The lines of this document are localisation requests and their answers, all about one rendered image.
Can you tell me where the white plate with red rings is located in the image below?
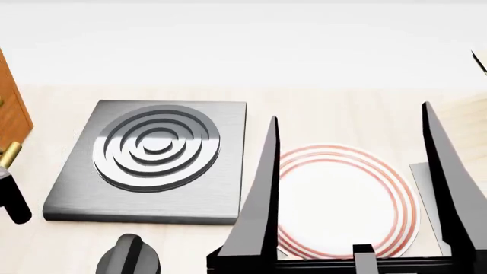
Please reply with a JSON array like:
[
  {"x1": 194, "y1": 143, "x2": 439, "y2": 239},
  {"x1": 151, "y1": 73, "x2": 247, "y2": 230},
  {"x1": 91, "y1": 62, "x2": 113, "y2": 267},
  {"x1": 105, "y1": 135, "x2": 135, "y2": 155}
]
[{"x1": 275, "y1": 144, "x2": 422, "y2": 260}]

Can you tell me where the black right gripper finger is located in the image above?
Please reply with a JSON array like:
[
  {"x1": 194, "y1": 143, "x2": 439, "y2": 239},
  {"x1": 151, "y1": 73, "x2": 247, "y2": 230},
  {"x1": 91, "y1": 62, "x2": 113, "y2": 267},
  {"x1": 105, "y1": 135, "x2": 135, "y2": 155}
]
[
  {"x1": 217, "y1": 115, "x2": 282, "y2": 257},
  {"x1": 421, "y1": 100, "x2": 487, "y2": 258}
]

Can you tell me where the black ridged round knob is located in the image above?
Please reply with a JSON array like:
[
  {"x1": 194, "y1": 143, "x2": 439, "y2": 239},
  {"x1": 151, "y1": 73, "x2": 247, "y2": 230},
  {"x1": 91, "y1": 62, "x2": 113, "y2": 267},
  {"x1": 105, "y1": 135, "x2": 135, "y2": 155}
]
[{"x1": 95, "y1": 233, "x2": 161, "y2": 274}]

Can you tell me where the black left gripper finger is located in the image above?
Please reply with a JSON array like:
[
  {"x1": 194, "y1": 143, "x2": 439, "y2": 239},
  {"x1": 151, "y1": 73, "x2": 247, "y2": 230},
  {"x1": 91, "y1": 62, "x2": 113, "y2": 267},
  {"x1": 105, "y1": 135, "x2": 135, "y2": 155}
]
[{"x1": 0, "y1": 166, "x2": 33, "y2": 225}]

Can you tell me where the brown wooden cabinet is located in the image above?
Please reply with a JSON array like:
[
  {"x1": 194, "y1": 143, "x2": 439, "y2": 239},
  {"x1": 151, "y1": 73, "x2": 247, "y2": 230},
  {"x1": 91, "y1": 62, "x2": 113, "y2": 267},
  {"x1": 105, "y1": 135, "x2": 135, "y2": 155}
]
[{"x1": 0, "y1": 48, "x2": 35, "y2": 150}]

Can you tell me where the dark thin edged object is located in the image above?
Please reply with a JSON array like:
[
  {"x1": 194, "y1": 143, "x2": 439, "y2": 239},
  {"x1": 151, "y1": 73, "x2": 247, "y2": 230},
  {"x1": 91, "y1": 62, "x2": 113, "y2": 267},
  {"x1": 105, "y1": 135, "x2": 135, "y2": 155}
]
[{"x1": 470, "y1": 49, "x2": 487, "y2": 77}]

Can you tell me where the grey metal stove burner plate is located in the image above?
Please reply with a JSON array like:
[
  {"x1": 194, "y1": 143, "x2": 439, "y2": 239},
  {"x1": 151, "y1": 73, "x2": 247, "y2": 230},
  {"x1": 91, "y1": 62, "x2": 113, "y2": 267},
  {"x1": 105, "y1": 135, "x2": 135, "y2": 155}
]
[{"x1": 42, "y1": 99, "x2": 247, "y2": 226}]

